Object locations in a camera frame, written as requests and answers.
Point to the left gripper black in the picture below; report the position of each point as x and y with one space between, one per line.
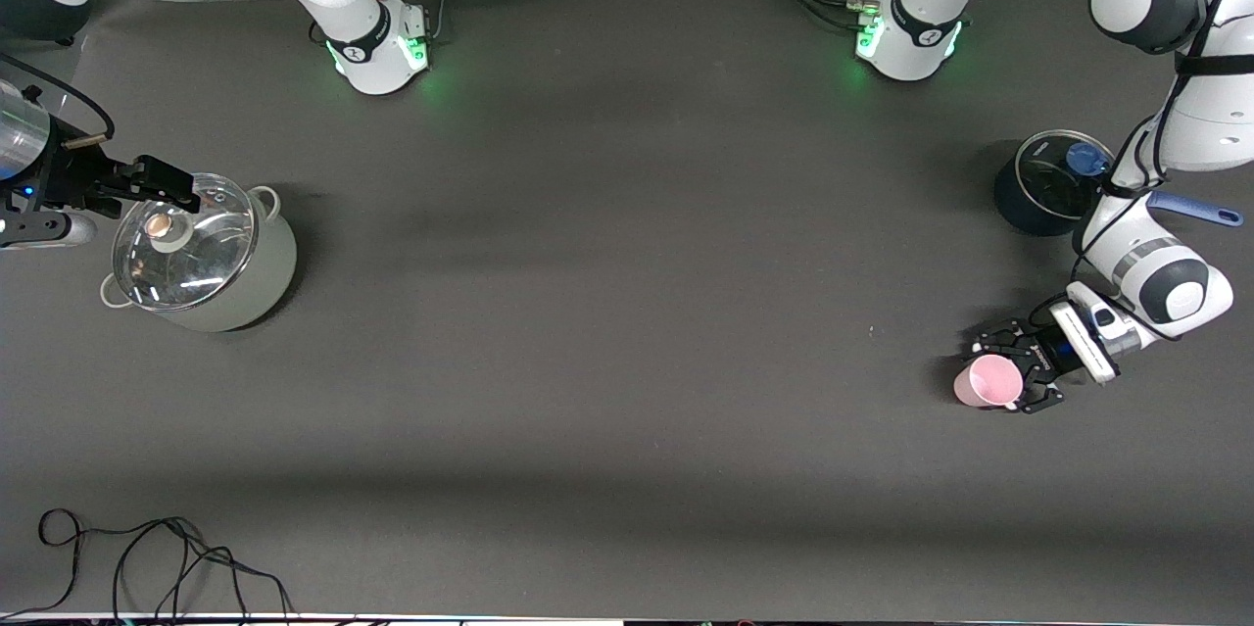
1040 355

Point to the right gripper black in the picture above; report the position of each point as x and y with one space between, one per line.
71 178

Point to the pink plastic cup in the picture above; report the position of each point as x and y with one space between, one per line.
985 381

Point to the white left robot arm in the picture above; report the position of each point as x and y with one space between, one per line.
1205 126

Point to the glass lid with metal knob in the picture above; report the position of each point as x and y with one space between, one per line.
196 254

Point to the grey-green cooking pot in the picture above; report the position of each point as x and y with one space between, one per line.
269 264

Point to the dark blue saucepan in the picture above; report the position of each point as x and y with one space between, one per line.
1024 205

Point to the glass lid with blue knob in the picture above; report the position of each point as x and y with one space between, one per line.
1053 175

